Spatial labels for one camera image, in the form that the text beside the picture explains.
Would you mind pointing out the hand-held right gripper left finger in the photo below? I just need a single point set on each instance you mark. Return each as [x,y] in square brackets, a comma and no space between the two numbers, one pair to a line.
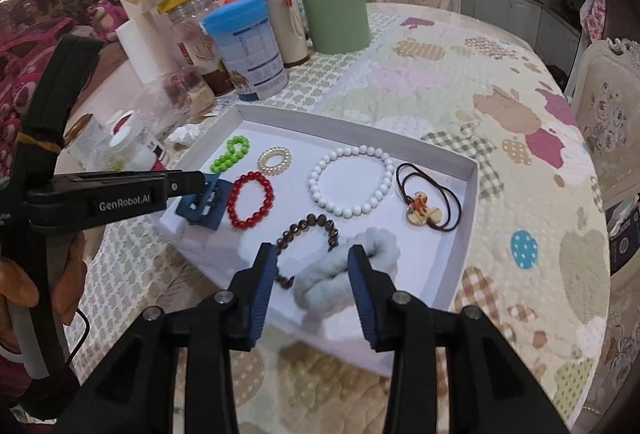
[262,294]

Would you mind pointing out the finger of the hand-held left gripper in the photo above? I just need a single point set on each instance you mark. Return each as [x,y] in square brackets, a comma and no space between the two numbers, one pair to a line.
[187,181]

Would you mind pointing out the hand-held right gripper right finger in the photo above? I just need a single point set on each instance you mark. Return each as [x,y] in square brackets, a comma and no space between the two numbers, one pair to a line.
[362,299]

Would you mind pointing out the light blue fluffy scrunchie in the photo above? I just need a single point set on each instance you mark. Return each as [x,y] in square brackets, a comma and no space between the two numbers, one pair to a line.
[325,289]

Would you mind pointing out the blue hair claw clip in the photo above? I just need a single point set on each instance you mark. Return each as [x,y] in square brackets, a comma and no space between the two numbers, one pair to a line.
[215,214]

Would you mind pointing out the white shallow box tray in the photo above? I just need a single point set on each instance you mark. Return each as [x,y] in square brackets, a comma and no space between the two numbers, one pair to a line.
[440,254]

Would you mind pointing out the person's left hand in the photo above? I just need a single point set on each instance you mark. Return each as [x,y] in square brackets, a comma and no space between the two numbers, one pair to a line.
[15,279]

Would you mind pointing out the crumpled white tissue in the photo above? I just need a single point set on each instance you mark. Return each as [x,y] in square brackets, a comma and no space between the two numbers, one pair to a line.
[185,134]

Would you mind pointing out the white bottle with white cap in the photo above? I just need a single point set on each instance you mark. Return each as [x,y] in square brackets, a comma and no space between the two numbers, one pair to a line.
[127,149]

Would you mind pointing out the white bottle with red lid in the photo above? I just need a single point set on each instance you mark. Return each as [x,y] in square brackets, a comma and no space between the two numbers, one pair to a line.
[147,134]

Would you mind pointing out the gold lid glass jar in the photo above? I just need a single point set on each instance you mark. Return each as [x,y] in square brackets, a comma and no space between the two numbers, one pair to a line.
[85,134]

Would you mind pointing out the clear bag of red dates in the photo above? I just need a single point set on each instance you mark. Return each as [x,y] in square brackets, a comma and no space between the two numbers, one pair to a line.
[187,94]

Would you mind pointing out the white paper towel roll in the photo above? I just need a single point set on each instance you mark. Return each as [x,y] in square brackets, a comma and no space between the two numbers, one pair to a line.
[145,49]

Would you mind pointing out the blue lidded milk powder can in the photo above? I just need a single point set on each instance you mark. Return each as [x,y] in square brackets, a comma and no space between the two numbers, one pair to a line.
[247,49]

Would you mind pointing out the clear plastic jar yellow lid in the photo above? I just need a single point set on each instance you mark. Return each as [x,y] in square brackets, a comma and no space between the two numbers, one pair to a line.
[192,19]

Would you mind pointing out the beige canister with red tag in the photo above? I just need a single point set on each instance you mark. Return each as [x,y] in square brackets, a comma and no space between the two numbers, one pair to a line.
[282,24]

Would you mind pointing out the patchwork quilted tablecloth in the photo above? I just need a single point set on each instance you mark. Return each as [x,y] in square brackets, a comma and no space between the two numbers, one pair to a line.
[450,79]

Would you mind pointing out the cream floral dining chair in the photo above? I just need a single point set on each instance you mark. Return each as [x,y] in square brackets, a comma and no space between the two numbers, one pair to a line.
[607,114]

